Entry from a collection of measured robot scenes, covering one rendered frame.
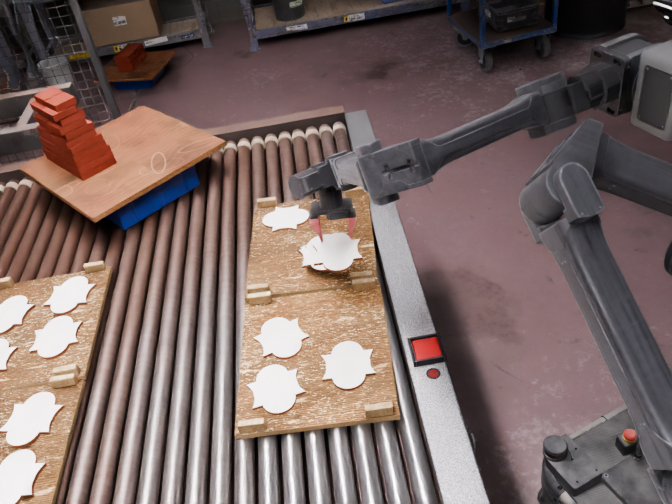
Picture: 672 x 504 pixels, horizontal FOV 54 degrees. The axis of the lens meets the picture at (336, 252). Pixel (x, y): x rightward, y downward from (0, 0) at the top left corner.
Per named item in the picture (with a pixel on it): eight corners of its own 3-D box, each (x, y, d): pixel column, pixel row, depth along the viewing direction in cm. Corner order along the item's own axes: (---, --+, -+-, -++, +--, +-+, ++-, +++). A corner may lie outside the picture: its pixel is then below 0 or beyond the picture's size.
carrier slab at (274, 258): (368, 195, 203) (368, 191, 202) (378, 286, 171) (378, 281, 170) (256, 210, 205) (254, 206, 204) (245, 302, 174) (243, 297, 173)
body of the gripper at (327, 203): (353, 214, 160) (350, 186, 157) (311, 219, 161) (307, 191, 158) (352, 204, 166) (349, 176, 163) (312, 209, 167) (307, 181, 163)
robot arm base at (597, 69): (623, 116, 130) (631, 57, 122) (590, 129, 128) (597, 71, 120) (590, 100, 136) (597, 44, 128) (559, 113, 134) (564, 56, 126)
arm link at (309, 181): (362, 184, 153) (349, 149, 152) (324, 201, 147) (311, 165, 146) (332, 191, 163) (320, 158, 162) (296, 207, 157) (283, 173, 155)
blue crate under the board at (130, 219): (152, 158, 239) (143, 133, 233) (203, 184, 221) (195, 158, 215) (76, 200, 224) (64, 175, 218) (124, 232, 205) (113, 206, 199)
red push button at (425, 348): (437, 340, 155) (436, 336, 154) (443, 359, 150) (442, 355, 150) (411, 344, 155) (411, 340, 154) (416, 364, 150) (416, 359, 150)
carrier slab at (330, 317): (380, 287, 171) (380, 283, 170) (400, 419, 139) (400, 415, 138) (246, 305, 172) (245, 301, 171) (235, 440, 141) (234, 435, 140)
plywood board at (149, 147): (144, 109, 248) (142, 104, 247) (227, 145, 218) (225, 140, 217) (20, 172, 223) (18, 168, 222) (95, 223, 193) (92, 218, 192)
